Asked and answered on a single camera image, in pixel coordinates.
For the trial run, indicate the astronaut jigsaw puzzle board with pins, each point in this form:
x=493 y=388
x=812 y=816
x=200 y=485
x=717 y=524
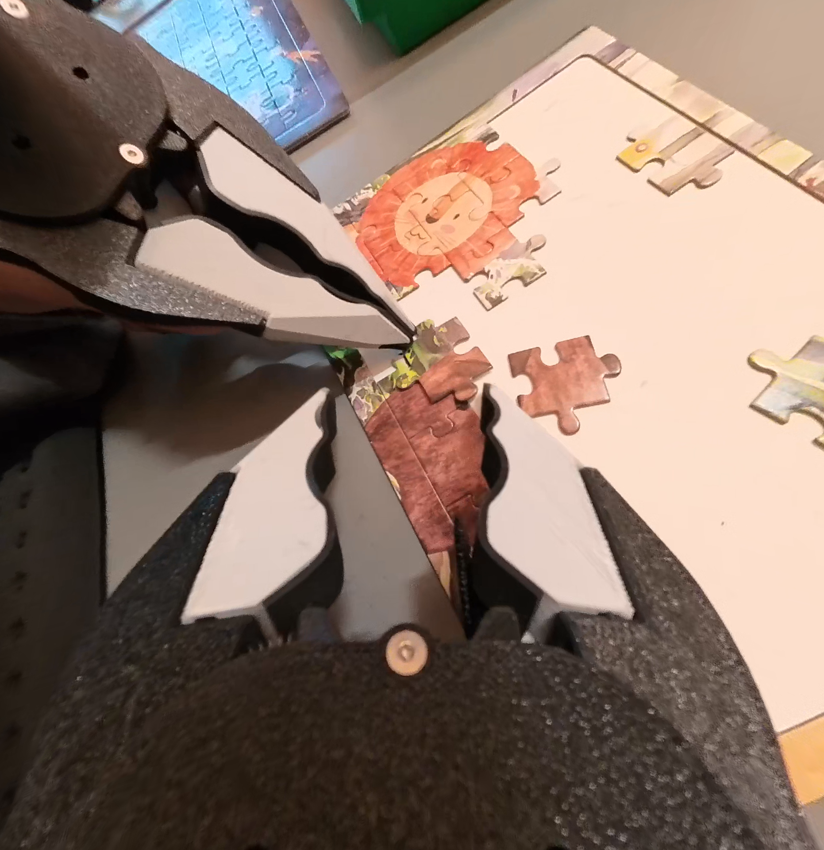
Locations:
x=266 y=79

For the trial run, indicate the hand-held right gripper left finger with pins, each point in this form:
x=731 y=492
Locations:
x=266 y=531

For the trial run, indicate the grey desk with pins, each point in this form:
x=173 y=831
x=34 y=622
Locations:
x=717 y=40

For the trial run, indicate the grey puzzle piece yellow dot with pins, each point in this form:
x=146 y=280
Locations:
x=684 y=166

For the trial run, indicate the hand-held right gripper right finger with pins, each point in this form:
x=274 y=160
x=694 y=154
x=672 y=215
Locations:
x=551 y=531

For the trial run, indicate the assembled lion puzzle pieces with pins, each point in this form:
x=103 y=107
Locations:
x=385 y=219

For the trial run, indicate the whiskered orange puzzle piece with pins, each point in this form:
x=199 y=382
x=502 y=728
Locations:
x=445 y=262

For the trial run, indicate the brown green foliage puzzle piece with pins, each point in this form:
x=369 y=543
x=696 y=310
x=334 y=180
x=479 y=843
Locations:
x=452 y=372

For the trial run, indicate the lion jigsaw puzzle board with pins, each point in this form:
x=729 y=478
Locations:
x=651 y=265

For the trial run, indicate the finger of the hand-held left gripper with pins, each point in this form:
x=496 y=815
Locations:
x=286 y=206
x=206 y=259

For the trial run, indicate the orange puzzle piece grey knob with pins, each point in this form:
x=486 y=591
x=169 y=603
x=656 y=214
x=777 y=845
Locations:
x=518 y=172

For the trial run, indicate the grey yellow-green puzzle piece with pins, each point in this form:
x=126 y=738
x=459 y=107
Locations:
x=803 y=385

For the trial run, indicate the green plastic bin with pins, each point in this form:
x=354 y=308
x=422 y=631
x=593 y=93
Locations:
x=412 y=26

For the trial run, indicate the person's left hand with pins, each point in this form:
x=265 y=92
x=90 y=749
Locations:
x=14 y=285

